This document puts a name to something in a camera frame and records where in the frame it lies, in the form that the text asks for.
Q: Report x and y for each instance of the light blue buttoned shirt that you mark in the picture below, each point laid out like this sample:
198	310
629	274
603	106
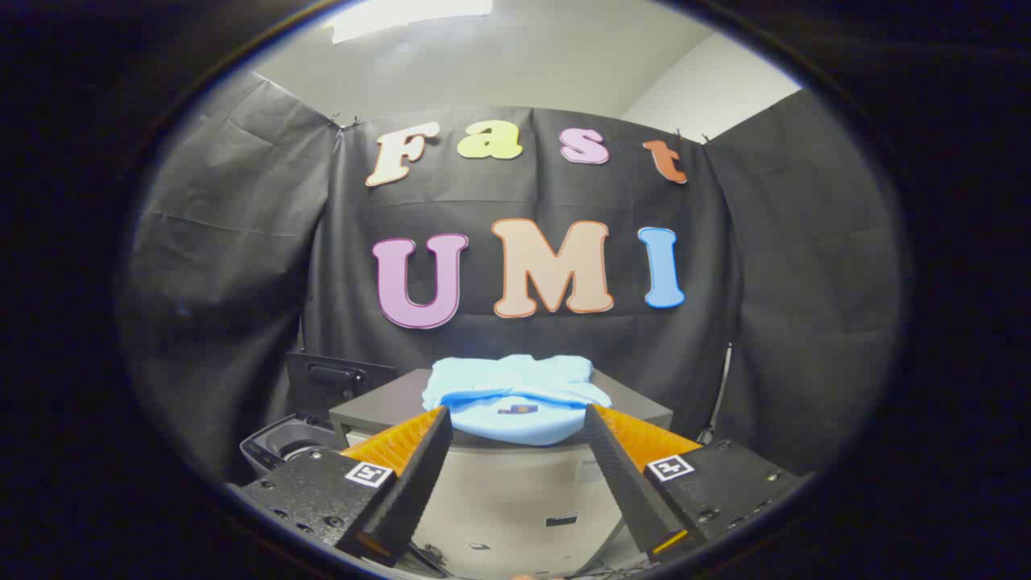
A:
515	395

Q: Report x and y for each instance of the black backdrop cloth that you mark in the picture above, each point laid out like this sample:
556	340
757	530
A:
242	266

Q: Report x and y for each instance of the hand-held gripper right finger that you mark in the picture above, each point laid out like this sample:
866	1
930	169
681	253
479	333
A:
624	483

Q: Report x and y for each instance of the grey cabinet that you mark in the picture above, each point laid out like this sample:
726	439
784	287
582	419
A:
515	499

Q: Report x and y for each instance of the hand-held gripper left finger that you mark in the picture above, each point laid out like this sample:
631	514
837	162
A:
419	475

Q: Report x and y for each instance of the ceiling light panel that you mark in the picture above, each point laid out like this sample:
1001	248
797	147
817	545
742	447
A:
411	16

